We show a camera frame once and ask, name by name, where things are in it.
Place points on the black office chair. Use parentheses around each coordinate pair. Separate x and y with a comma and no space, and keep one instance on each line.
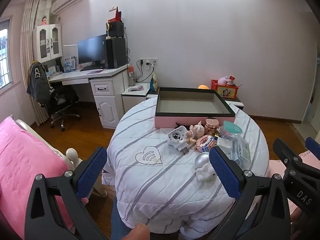
(62,102)

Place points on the white bed post knob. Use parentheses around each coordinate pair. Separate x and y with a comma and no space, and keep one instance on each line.
(72,155)

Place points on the orange octopus plush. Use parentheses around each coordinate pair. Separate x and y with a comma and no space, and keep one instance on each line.
(203,87)

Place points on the rose gold round case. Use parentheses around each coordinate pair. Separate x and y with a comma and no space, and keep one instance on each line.
(211,125)

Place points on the clear plastic labelled box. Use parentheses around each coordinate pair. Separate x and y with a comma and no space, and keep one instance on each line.
(236,149)

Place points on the white glass door cabinet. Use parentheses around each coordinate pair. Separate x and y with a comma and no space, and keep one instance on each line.
(47,43)

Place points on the teal lid round container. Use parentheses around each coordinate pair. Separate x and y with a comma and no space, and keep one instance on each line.
(228,130)

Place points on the orange cap water bottle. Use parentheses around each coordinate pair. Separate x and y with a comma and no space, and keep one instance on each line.
(131,74)

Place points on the low black white cabinet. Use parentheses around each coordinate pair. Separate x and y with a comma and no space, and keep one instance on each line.
(235,102)

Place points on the black hair claw clip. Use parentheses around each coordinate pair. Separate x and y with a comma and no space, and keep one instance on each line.
(178,125)

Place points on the person left hand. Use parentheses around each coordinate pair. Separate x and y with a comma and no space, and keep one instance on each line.
(139,232)

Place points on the pink storage box tray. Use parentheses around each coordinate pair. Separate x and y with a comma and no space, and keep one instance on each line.
(189,106)

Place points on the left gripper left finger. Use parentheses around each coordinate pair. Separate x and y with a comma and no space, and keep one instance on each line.
(43,219)

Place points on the red toy crate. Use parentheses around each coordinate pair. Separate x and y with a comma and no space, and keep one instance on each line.
(225,91)

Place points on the yellow blue snack bag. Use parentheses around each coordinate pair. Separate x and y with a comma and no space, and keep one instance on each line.
(153,83)

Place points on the white desk with drawers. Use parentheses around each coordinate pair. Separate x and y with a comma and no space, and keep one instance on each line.
(107,86)

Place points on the pink block brick toy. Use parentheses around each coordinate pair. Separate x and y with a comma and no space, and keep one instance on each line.
(205,143)

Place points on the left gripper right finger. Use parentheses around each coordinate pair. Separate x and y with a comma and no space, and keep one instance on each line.
(261,209)

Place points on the white mosquito repellent plug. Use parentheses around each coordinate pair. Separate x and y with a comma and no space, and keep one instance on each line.
(178,139)

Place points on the white wall socket strip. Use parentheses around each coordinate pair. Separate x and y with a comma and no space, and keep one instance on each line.
(152,61)

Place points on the white bedside cabinet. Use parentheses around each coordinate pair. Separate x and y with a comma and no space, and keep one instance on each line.
(134,95)

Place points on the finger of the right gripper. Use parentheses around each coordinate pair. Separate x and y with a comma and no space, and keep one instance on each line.
(313,147)
(305,163)

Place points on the white striped quilted tablecloth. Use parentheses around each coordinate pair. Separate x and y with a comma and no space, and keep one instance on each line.
(155,184)

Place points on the black computer tower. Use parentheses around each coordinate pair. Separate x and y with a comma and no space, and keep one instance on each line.
(115,52)

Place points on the black computer monitor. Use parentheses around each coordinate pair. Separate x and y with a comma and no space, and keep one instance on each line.
(92,50)

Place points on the black speaker on tower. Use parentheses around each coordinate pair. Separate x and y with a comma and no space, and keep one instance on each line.
(115,29)

